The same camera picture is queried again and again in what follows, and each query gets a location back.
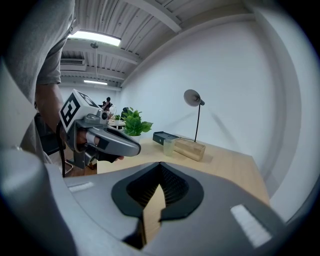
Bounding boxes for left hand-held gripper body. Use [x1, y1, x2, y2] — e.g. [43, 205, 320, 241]
[58, 88, 121, 170]

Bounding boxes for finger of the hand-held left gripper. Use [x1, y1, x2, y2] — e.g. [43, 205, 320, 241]
[87, 125, 142, 158]

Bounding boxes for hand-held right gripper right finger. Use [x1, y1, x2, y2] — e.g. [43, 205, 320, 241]
[141, 161, 288, 256]

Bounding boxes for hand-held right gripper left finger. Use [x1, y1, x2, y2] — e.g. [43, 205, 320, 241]
[62, 161, 161, 250]

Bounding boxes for person's left forearm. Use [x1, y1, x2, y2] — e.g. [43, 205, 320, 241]
[34, 82, 65, 135]

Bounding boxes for person's left hand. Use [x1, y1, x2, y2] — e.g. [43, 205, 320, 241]
[76, 129, 101, 151]

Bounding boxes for long ceiling light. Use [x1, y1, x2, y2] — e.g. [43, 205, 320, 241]
[83, 79, 109, 86]
[67, 30, 122, 47]

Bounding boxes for dark green box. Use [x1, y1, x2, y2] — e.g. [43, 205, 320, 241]
[152, 130, 181, 147]

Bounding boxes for ceiling air conditioner unit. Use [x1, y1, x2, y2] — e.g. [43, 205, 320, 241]
[59, 58, 87, 72]

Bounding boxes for translucent plastic cup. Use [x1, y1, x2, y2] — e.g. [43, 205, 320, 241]
[162, 138, 176, 157]

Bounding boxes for light wooden tray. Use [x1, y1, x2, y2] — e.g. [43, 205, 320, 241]
[172, 137, 207, 162]

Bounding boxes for person's grey shirt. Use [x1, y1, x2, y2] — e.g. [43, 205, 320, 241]
[7, 0, 76, 165]

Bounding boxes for dark grey desk lamp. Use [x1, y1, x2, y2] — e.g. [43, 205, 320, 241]
[183, 88, 206, 144]

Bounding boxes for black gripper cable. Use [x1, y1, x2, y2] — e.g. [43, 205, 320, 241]
[55, 121, 67, 179]

